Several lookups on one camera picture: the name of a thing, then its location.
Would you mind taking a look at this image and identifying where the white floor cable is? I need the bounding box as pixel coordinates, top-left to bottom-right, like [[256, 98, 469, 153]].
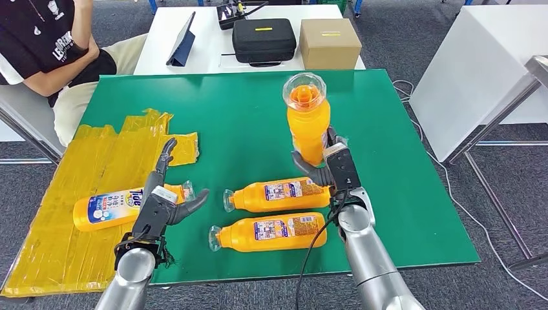
[[392, 79, 548, 302]]

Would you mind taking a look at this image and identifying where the brown cardboard box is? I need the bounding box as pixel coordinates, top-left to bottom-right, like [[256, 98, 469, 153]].
[[299, 18, 363, 70]]

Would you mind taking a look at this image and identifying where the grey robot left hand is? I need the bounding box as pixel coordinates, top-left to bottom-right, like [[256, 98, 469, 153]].
[[136, 138, 211, 227]]

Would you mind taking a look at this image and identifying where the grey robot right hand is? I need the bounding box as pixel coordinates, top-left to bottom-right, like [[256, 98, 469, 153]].
[[291, 125, 350, 188]]

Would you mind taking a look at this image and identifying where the grey metal bench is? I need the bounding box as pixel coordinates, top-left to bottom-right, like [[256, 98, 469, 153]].
[[0, 81, 69, 167]]

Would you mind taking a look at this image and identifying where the yellow plastic sheet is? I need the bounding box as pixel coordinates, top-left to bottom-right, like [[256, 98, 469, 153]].
[[1, 108, 200, 298]]

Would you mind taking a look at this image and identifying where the orange detergent bottle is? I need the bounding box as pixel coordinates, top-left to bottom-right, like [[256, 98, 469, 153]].
[[72, 180, 196, 233], [222, 177, 333, 214], [282, 72, 332, 167], [208, 212, 328, 253]]

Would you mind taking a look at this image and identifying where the black remote controller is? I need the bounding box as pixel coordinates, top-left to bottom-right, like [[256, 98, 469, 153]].
[[216, 0, 269, 31]]

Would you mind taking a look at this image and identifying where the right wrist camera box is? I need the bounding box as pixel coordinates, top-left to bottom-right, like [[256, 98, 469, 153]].
[[323, 143, 363, 192]]

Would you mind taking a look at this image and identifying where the person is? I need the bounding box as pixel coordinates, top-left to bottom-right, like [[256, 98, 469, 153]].
[[0, 0, 149, 147]]

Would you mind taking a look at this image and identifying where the green plastic crate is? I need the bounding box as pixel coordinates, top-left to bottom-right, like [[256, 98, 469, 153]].
[[317, 0, 348, 14]]

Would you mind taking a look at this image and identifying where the tablet in blue case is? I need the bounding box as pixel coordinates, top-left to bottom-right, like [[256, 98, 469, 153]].
[[165, 11, 197, 68]]

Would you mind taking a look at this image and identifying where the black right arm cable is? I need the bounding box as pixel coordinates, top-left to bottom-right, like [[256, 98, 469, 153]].
[[294, 190, 348, 310]]

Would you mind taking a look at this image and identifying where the large white table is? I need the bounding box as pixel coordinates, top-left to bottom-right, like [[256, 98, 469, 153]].
[[409, 4, 548, 163]]

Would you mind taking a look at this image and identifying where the green table board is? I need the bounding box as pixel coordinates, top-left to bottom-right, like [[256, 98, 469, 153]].
[[79, 69, 481, 287]]

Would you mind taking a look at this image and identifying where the black carrying case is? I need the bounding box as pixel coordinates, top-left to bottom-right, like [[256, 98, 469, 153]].
[[231, 18, 297, 68]]

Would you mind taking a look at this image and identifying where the grey metal table frame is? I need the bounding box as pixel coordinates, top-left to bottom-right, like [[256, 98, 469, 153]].
[[443, 54, 548, 271]]

